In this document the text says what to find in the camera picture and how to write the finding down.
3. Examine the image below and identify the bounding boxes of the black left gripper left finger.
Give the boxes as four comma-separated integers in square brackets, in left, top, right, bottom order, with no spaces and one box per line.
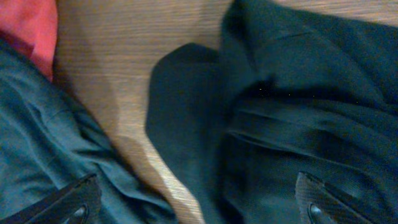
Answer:
[1,174,101,224]

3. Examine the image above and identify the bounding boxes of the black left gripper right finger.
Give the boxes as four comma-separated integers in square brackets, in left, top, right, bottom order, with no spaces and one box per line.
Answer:
[295,172,389,224]

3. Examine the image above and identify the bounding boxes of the black shorts with white logo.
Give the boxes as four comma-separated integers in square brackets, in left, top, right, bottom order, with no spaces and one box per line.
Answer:
[146,1,397,223]

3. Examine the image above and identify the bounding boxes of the dark grey t-shirt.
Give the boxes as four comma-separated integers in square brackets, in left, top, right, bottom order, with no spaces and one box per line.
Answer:
[1,42,178,223]

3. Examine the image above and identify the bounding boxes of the red mesh garment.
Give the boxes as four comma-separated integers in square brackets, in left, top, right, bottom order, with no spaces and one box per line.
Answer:
[1,0,58,81]

